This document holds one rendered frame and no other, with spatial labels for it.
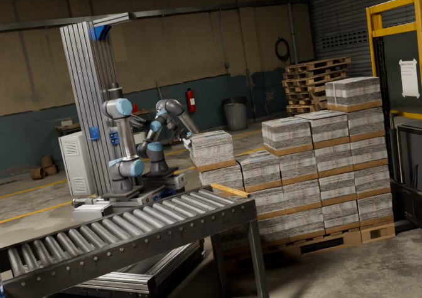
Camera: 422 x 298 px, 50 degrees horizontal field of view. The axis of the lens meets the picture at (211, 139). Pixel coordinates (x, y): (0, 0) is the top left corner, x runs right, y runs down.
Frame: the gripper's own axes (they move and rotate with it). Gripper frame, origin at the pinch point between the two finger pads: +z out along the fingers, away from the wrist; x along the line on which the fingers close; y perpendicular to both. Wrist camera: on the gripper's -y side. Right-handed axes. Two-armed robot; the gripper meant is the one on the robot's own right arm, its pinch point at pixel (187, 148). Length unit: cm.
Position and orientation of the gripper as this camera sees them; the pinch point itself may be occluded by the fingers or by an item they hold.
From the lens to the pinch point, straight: 344.6
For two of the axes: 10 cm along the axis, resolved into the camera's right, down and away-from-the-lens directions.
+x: -1.6, -1.4, 9.8
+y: 7.7, -6.4, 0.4
